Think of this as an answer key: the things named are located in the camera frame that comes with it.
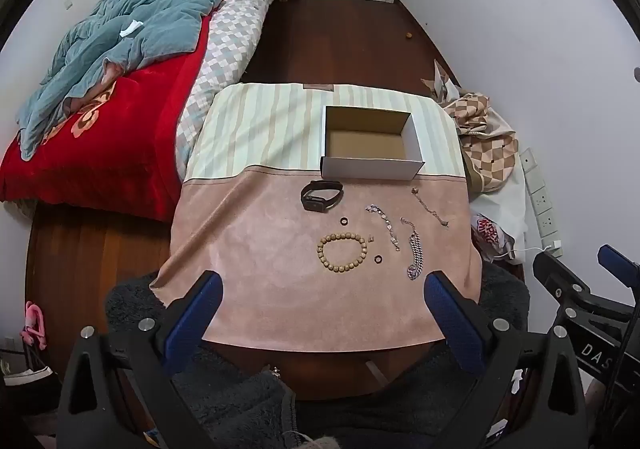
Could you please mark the white power strip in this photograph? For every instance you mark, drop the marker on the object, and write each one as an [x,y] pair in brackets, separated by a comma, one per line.
[540,201]

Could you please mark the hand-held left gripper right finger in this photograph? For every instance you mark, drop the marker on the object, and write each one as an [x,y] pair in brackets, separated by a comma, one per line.
[452,324]

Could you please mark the torn cardboard scraps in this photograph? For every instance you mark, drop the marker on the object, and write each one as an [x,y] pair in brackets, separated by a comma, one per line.
[442,84]

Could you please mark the red and white plastic bag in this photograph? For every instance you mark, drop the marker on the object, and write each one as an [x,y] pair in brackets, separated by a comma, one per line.
[487,231]

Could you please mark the black smartwatch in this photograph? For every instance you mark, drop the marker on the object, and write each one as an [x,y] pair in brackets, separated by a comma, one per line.
[312,201]

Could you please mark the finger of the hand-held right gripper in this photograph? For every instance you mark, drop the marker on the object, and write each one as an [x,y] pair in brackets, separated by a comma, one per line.
[557,276]
[617,261]

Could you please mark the red floral blanket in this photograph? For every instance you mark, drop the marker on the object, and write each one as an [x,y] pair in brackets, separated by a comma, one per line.
[130,129]

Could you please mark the white paper tag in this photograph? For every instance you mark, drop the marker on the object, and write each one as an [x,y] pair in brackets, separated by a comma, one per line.
[131,28]

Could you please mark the white cloth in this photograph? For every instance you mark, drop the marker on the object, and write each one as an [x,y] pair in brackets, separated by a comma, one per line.
[505,209]

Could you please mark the striped and pink tablecloth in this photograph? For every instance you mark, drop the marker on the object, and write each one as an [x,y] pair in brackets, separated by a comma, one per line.
[280,289]

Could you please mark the dark grey fleece garment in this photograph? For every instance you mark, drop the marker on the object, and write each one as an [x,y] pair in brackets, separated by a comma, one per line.
[240,409]

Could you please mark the teal quilt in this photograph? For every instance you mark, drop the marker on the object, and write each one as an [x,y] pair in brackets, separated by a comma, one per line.
[150,19]

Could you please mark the white cardboard box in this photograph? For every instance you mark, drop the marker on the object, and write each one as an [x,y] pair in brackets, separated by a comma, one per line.
[370,168]

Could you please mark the brown checked cloth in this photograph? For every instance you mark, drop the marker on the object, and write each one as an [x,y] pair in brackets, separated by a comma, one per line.
[487,154]

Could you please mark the dark shoe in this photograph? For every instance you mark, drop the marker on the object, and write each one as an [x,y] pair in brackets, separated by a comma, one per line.
[30,381]

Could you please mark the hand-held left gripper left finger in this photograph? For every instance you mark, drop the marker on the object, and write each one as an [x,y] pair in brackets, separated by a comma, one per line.
[197,319]

